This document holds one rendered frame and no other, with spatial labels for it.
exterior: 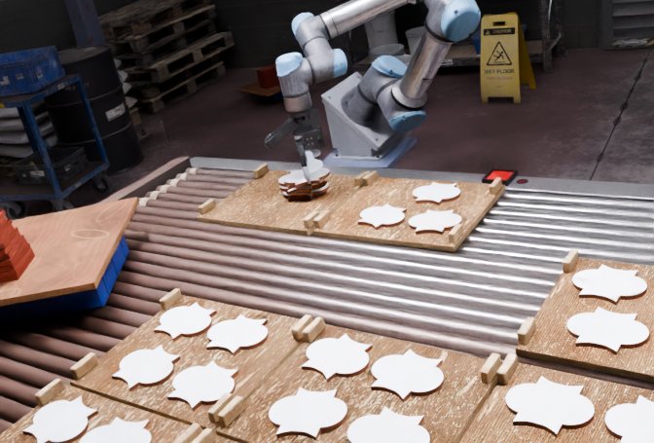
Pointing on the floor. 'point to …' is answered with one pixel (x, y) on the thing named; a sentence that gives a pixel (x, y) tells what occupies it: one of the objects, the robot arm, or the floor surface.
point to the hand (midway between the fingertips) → (306, 174)
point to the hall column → (80, 3)
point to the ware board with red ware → (268, 85)
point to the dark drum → (63, 127)
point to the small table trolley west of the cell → (15, 205)
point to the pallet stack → (165, 47)
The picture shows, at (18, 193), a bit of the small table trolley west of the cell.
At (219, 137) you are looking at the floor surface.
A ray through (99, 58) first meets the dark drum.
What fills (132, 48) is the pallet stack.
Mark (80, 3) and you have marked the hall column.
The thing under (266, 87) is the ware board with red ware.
